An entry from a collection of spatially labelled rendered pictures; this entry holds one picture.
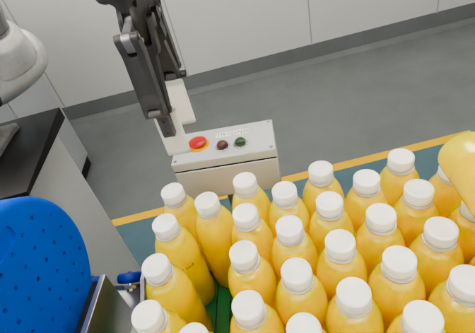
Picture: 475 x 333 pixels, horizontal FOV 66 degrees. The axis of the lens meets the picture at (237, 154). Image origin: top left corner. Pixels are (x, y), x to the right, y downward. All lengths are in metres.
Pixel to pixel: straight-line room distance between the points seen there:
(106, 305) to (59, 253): 0.11
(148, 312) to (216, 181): 0.31
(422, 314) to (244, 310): 0.19
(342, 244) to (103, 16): 2.96
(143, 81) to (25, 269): 0.33
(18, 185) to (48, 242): 0.42
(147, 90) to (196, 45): 2.89
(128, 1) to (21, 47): 0.80
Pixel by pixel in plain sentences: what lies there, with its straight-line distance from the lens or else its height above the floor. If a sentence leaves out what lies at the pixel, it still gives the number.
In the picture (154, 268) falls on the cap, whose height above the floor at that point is 1.11.
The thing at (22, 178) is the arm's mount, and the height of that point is 1.02.
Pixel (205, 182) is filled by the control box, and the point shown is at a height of 1.04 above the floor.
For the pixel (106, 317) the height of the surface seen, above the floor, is 1.01.
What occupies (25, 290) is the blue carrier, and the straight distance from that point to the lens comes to 0.61.
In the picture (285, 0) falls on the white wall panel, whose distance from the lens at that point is 3.30.
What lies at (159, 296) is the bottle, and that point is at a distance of 0.56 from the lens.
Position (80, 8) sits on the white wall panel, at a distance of 3.29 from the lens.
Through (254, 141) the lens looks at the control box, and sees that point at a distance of 0.69.
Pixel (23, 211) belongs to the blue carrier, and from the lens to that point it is 0.61.
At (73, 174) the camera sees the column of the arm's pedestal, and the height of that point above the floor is 0.81.
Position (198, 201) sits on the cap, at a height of 1.11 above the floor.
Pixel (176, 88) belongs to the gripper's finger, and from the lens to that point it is 0.52.
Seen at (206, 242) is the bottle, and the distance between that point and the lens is 0.62.
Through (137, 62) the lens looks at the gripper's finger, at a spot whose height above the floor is 1.37.
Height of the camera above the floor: 1.51
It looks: 37 degrees down
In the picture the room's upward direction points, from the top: 15 degrees counter-clockwise
